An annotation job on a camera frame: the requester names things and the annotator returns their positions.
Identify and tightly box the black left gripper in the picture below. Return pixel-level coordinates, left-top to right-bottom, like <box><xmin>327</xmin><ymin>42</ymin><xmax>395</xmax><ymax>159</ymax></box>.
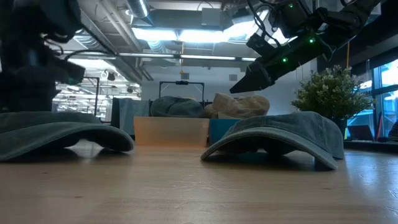
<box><xmin>0</xmin><ymin>40</ymin><xmax>86</xmax><ymax>113</ymax></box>

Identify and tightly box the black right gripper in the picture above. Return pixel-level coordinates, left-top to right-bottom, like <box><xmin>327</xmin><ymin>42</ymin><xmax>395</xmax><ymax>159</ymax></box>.
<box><xmin>229</xmin><ymin>32</ymin><xmax>336</xmax><ymax>94</ymax></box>

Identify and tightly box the tan baseball cap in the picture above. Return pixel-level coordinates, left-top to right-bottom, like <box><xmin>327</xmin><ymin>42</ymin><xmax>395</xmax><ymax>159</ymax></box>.
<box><xmin>213</xmin><ymin>92</ymin><xmax>271</xmax><ymax>119</ymax></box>
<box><xmin>204</xmin><ymin>104</ymin><xmax>218</xmax><ymax>119</ymax></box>

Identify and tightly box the dark green baseball cap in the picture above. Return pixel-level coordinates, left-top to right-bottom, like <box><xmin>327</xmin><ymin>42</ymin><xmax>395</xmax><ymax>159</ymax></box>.
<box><xmin>0</xmin><ymin>111</ymin><xmax>135</xmax><ymax>162</ymax></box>
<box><xmin>200</xmin><ymin>111</ymin><xmax>345</xmax><ymax>171</ymax></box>
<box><xmin>150</xmin><ymin>95</ymin><xmax>206</xmax><ymax>118</ymax></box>

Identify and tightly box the teal plastic bin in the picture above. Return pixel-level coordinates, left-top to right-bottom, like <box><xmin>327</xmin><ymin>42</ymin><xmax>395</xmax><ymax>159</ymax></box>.
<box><xmin>208</xmin><ymin>118</ymin><xmax>242</xmax><ymax>146</ymax></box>

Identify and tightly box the bright ceiling light panel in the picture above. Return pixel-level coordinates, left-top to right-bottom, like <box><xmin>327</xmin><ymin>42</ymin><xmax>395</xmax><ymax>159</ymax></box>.
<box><xmin>132</xmin><ymin>27</ymin><xmax>178</xmax><ymax>41</ymax></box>
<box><xmin>178</xmin><ymin>29</ymin><xmax>233</xmax><ymax>44</ymax></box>

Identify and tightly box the black metal stand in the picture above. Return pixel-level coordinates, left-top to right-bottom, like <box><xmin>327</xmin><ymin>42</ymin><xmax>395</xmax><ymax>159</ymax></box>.
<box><xmin>79</xmin><ymin>76</ymin><xmax>101</xmax><ymax>116</ymax></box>
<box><xmin>159</xmin><ymin>80</ymin><xmax>206</xmax><ymax>108</ymax></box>

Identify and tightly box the grey ceiling box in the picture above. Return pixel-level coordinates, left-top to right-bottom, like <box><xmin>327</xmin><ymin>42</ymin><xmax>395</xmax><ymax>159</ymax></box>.
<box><xmin>201</xmin><ymin>7</ymin><xmax>223</xmax><ymax>27</ymax></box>

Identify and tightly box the green potted plant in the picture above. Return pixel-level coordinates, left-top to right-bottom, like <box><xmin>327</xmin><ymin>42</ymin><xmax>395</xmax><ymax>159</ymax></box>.
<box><xmin>292</xmin><ymin>64</ymin><xmax>374</xmax><ymax>139</ymax></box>

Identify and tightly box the orange plastic bin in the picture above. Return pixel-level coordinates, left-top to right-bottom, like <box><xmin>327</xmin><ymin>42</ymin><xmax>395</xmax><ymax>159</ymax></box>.
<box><xmin>133</xmin><ymin>116</ymin><xmax>210</xmax><ymax>147</ymax></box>

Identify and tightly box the long tube light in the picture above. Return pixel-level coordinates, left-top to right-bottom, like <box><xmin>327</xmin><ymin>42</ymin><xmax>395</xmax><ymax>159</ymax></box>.
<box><xmin>118</xmin><ymin>52</ymin><xmax>181</xmax><ymax>59</ymax></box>

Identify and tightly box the grey-blue fabric panel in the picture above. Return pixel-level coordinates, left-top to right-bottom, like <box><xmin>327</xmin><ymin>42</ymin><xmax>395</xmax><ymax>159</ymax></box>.
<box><xmin>111</xmin><ymin>97</ymin><xmax>151</xmax><ymax>138</ymax></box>

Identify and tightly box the silver ceiling duct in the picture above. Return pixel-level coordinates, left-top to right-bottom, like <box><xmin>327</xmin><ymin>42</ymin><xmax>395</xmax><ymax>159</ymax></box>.
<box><xmin>126</xmin><ymin>0</ymin><xmax>150</xmax><ymax>18</ymax></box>

